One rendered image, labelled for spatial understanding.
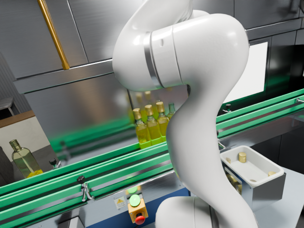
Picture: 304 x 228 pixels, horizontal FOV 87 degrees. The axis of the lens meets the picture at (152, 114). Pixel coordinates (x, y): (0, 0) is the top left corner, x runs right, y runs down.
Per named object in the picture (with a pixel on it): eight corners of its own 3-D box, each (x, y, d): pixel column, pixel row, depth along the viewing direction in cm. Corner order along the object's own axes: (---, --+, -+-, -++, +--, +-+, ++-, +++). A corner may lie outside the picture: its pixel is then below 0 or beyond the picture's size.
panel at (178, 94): (261, 91, 112) (265, 39, 99) (265, 92, 109) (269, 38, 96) (138, 129, 95) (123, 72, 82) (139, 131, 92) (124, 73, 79)
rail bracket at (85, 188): (97, 197, 68) (86, 173, 63) (96, 212, 62) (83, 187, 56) (87, 200, 67) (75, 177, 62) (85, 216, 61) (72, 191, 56)
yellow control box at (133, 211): (144, 204, 75) (141, 192, 72) (149, 219, 68) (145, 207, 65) (130, 210, 73) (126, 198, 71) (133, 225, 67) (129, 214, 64)
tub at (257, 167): (244, 156, 89) (244, 144, 86) (285, 186, 69) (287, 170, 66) (217, 167, 86) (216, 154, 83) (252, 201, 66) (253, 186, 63)
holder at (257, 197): (236, 162, 97) (236, 141, 91) (282, 199, 72) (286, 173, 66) (211, 172, 94) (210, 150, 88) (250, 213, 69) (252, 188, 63)
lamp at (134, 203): (139, 196, 71) (138, 191, 69) (141, 204, 66) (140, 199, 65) (129, 200, 70) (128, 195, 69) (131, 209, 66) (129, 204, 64)
